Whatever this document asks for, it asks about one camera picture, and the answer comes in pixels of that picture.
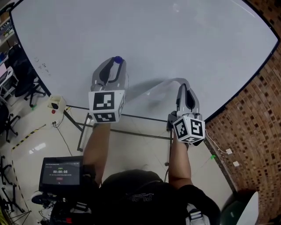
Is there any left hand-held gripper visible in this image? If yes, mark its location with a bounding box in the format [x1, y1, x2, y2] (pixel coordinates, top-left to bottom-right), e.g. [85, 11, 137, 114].
[88, 57, 128, 123]

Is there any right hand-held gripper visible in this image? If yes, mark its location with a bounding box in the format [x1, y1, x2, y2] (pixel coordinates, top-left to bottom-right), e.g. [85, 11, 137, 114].
[167, 82, 206, 147]

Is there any white whiteboard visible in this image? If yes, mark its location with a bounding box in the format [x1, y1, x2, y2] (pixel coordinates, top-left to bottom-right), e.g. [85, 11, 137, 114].
[10, 0, 281, 152]

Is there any person's left forearm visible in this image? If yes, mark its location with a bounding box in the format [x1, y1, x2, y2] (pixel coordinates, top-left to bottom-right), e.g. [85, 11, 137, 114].
[83, 122, 111, 188]

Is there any person's right forearm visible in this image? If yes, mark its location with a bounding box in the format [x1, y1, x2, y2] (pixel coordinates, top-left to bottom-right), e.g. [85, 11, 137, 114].
[167, 136, 194, 190]

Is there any cream box with red button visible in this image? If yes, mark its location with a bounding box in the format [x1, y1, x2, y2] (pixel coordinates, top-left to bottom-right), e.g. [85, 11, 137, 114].
[47, 94, 67, 115]

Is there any black office chair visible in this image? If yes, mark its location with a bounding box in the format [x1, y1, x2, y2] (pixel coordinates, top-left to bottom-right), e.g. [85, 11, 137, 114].
[0, 155, 14, 185]
[0, 102, 22, 144]
[7, 43, 47, 109]

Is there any white desk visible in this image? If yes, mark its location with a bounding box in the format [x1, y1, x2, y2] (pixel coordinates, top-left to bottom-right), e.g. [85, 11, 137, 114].
[0, 63, 19, 104]

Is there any person's black shirt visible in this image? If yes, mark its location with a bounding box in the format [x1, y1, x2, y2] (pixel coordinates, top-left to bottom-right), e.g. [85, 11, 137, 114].
[94, 169, 221, 225]

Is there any black monitor screen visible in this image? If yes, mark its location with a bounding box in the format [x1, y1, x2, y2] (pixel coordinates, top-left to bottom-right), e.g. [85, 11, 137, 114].
[38, 156, 84, 193]

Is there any white storage shelving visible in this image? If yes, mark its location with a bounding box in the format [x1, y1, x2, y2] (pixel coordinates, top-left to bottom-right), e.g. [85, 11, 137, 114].
[0, 10, 18, 54]

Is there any white and green chair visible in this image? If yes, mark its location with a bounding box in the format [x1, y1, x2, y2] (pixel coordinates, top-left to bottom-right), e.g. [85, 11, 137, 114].
[220, 190, 260, 225]

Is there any person's dark shoe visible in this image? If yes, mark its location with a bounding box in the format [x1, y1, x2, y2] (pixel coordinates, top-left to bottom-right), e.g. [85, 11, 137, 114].
[30, 190, 45, 205]

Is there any black tripod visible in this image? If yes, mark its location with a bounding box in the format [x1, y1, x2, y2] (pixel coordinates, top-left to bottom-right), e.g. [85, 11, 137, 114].
[0, 181, 32, 225]

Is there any white wall cable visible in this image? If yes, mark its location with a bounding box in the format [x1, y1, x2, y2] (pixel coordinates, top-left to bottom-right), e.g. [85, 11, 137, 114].
[204, 131, 228, 154]

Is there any black floor cable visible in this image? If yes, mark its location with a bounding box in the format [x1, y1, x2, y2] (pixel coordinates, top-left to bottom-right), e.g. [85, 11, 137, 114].
[54, 106, 73, 157]

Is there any grey backpack strap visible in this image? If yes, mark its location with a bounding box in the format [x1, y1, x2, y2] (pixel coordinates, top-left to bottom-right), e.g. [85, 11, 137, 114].
[185, 203, 209, 225]

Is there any black camera rig mount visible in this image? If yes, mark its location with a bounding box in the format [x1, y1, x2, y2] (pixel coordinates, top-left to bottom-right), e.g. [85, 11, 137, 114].
[40, 163, 98, 225]

